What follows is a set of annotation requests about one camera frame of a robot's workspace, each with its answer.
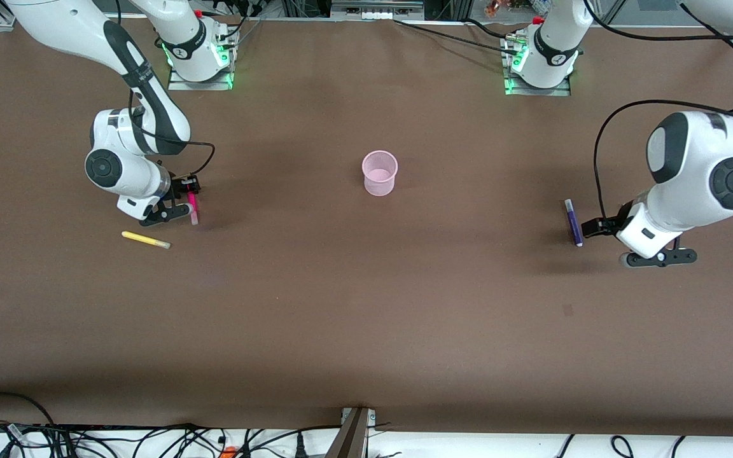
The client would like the thick black floor cable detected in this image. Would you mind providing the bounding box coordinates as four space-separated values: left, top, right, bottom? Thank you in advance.
0 392 55 426

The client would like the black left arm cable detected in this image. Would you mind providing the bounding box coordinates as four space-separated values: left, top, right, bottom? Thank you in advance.
583 0 733 220

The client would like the metal table clamp bracket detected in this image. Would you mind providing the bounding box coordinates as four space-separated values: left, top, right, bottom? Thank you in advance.
326 406 377 458

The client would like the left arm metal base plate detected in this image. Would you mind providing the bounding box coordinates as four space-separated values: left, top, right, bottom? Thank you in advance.
503 35 572 97

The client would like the purple highlighter pen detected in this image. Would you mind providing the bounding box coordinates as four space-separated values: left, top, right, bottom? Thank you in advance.
564 199 584 247

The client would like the grey cable at base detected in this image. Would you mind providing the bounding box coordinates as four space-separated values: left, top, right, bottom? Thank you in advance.
233 16 265 45

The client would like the black cable across table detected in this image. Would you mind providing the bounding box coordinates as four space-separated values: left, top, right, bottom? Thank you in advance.
394 19 510 55

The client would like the yellow highlighter pen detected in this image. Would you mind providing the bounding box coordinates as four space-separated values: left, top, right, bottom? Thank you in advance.
121 230 171 250

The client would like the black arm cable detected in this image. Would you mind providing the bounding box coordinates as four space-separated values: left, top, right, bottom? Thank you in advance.
583 0 733 220
128 89 216 188

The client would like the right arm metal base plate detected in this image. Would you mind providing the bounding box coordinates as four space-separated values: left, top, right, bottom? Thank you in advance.
168 64 235 91

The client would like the metal box behind table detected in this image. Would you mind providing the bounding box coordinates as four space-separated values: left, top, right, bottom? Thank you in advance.
332 0 424 21

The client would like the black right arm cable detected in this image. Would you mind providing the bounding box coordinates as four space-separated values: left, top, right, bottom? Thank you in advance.
128 89 216 188

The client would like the pink plastic cup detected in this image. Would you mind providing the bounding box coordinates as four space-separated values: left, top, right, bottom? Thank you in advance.
361 150 399 197

